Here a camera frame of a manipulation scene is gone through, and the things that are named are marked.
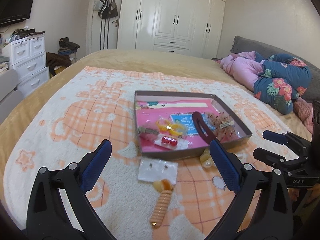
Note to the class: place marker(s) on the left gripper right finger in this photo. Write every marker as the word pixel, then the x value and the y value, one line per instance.
pixel 272 218

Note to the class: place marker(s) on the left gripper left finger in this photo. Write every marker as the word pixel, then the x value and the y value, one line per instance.
pixel 46 214

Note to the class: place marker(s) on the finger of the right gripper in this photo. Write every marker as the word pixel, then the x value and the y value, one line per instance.
pixel 277 137
pixel 276 161

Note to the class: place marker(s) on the sheer dotted bow clip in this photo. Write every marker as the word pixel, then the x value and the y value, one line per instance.
pixel 224 126

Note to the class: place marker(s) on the maroon oval hair clip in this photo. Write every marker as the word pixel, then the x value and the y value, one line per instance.
pixel 202 128

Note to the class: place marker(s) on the clear yellowish flower clip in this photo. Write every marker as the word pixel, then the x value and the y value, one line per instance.
pixel 206 159

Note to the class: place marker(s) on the yellow hair ties bag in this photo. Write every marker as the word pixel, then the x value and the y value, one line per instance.
pixel 175 129

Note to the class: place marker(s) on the pink fuzzy hair clip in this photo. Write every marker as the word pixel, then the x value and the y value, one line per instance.
pixel 148 133

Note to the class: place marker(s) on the person's right hand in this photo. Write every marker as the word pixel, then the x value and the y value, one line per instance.
pixel 294 194

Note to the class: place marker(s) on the pink knitted blanket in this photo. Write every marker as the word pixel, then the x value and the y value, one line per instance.
pixel 304 112

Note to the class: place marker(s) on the blue floral quilt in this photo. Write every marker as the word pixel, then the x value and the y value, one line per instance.
pixel 279 85

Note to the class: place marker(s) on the grey headboard cushion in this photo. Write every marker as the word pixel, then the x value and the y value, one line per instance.
pixel 276 55

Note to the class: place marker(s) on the tan bed cover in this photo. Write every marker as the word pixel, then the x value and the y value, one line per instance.
pixel 93 100

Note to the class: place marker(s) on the brown cardboard tray box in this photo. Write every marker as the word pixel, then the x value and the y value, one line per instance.
pixel 143 95

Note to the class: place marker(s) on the grey chair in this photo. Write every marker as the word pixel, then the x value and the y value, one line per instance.
pixel 10 96

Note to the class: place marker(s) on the white plastic drawer cabinet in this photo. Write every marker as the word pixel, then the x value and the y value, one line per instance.
pixel 27 56

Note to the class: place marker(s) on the white built-in wardrobe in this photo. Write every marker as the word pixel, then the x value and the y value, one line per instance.
pixel 186 27

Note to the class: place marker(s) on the dark clothes pile on stool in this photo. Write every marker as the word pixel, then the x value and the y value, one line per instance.
pixel 66 47

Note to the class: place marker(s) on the white room door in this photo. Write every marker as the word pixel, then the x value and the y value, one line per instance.
pixel 101 34

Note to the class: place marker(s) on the bags hanging on door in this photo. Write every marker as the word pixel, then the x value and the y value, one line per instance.
pixel 106 9

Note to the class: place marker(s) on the black wall television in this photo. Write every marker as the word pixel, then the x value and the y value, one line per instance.
pixel 15 11

